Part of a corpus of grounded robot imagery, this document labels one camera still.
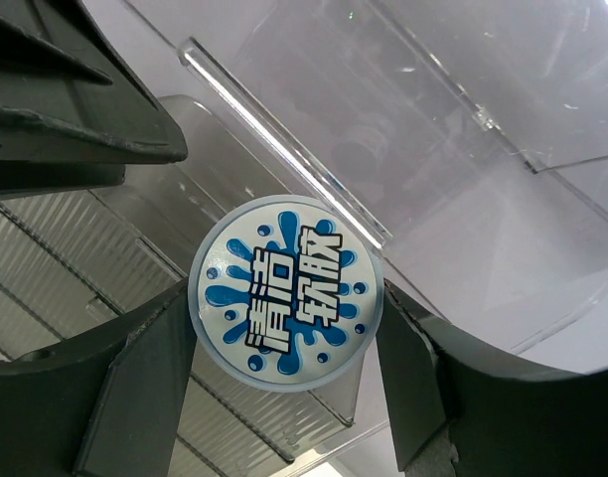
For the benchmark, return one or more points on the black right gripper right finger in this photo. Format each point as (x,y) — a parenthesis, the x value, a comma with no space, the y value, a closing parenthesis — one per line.
(458,406)

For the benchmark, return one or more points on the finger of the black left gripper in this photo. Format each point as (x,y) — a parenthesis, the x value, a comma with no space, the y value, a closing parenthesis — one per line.
(55,62)
(35,139)

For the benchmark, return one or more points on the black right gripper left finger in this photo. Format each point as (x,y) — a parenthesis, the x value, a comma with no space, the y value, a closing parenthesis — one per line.
(106,402)

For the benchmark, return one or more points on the blue white slime jar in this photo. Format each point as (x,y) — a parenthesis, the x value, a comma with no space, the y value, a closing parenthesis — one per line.
(283,296)

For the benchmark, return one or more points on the clear acrylic drawer organizer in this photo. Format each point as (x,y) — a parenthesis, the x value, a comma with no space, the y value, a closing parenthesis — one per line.
(465,143)

